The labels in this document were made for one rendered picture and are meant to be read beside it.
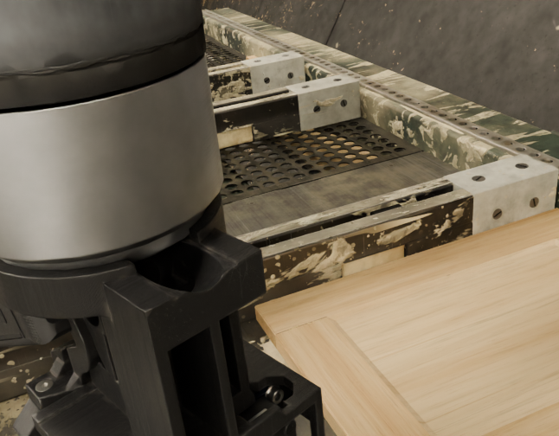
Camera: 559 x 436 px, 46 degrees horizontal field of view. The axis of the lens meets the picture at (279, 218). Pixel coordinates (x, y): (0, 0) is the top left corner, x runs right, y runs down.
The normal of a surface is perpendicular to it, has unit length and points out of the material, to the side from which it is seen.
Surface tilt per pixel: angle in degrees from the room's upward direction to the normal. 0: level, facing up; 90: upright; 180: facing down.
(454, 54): 0
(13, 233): 55
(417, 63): 0
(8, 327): 36
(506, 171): 59
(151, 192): 108
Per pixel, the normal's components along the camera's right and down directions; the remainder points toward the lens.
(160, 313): 0.68, 0.28
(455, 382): -0.10, -0.88
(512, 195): 0.39, 0.40
